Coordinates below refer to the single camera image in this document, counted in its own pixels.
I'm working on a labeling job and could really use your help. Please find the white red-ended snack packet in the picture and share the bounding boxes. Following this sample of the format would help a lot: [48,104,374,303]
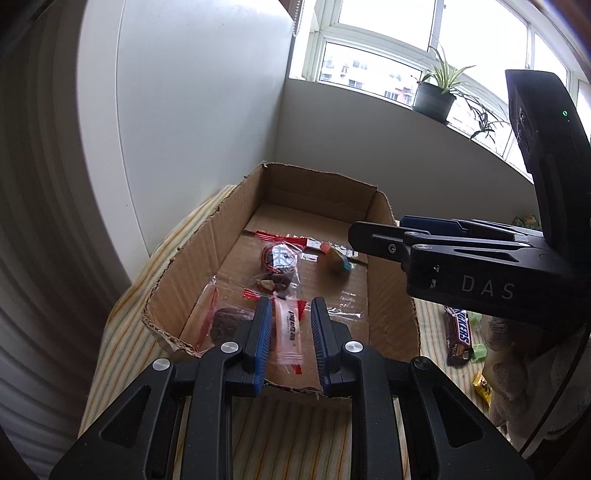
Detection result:
[270,296,308,376]

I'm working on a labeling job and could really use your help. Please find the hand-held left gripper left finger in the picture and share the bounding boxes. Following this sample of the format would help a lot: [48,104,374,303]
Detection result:
[48,296,274,480]

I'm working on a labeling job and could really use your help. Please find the clear bag with red strip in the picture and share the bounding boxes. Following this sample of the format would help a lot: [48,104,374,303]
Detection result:
[244,229,324,253]

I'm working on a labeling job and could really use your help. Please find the striped blanket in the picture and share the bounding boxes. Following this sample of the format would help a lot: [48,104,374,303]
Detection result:
[78,185,522,480]

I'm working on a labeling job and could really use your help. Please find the white framed window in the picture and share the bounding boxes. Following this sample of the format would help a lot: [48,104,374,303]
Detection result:
[288,0,591,182]

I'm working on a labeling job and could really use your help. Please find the brown nut snack pieces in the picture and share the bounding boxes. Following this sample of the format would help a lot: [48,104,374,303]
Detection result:
[254,272,293,294]

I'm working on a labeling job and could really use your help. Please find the black cable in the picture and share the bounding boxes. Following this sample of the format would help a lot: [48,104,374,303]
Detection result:
[518,322,591,459]

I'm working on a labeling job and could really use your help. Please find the yellow candy packet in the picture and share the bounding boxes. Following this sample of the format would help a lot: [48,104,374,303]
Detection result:
[472,373,495,408]

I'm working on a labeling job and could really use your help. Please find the round red foil snack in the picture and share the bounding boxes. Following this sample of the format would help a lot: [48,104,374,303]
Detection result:
[260,242,299,276]

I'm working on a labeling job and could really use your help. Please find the person's right hand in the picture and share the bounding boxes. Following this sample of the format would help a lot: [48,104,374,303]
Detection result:
[480,315,575,444]

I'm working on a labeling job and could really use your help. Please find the brown chocolate bar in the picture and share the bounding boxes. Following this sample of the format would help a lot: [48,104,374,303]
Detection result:
[444,305,476,367]

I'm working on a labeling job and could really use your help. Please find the orange blue wrapped candy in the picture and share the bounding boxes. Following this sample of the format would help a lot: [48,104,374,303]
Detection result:
[322,242,357,278]

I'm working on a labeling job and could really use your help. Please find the potted spider plant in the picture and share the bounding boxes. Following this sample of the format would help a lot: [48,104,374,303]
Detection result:
[412,44,509,145]

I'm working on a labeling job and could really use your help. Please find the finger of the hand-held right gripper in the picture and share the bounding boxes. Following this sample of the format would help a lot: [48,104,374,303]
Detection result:
[399,215,543,241]
[348,222,546,273]

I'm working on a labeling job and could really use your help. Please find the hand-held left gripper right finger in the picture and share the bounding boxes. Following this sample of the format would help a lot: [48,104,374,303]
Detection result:
[310,296,539,480]

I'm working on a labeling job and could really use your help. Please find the clear bag with dark cookie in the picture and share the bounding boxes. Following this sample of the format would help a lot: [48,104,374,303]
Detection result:
[196,277,260,355]

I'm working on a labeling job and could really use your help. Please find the brown cardboard box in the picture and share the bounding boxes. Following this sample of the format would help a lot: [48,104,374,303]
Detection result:
[141,161,422,401]

